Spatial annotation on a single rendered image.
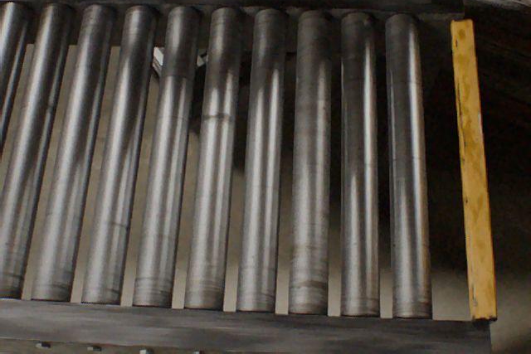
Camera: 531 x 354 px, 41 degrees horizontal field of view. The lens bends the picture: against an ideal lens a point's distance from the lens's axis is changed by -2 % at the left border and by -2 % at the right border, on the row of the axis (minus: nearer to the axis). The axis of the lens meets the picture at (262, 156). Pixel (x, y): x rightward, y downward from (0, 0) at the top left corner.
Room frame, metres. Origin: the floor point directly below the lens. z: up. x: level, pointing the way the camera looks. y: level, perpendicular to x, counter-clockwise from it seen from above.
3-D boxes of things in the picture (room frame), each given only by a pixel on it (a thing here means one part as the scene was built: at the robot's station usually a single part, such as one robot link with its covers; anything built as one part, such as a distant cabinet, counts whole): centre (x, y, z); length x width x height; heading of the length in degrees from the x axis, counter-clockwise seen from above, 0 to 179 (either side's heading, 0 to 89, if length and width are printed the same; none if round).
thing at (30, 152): (0.45, 0.32, 0.77); 0.47 x 0.05 x 0.05; 175
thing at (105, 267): (0.44, 0.19, 0.77); 0.47 x 0.05 x 0.05; 175
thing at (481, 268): (0.39, -0.28, 0.81); 0.43 x 0.03 x 0.02; 175
